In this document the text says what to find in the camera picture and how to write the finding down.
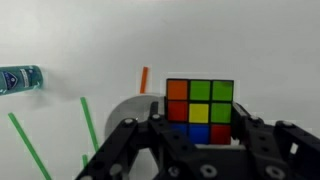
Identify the multicoloured Rubik's cube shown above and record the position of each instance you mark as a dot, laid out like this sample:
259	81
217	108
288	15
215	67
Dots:
200	110

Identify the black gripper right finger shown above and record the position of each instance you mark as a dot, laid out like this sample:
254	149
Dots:
253	133

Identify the medium green straw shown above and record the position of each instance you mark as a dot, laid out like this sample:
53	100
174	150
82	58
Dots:
28	146

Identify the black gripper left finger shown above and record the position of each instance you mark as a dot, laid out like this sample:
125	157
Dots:
123	140

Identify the short green straw piece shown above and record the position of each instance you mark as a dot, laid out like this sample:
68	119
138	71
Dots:
85	160

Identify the blue bottle with dark cap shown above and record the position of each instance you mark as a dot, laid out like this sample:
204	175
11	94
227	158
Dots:
20	78

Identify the long green straw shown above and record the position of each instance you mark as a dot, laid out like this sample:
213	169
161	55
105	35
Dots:
89	123

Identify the orange straw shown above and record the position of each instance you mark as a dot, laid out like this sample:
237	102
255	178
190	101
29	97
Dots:
144	80

